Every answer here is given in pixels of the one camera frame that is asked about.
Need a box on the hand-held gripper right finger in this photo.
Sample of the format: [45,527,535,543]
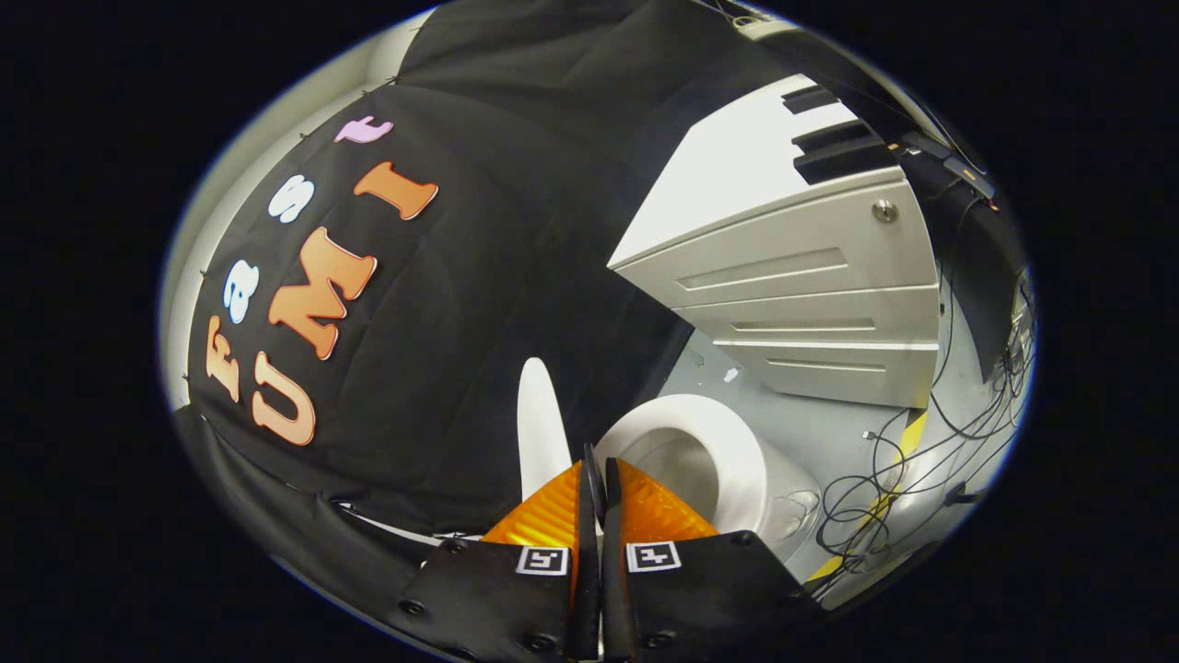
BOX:
[602,457,827,663]

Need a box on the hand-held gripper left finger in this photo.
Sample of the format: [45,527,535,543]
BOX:
[396,444,601,662]

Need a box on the white toilet lid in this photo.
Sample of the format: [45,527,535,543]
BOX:
[517,357,574,504]

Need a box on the white toilet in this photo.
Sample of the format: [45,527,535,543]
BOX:
[594,394,823,558]

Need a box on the black backdrop cloth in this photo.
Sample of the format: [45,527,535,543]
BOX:
[173,0,1033,595]

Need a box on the white drawer cabinet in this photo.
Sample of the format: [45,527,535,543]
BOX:
[607,74,942,411]

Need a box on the tangle of black cables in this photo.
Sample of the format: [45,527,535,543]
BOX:
[815,267,1037,581]

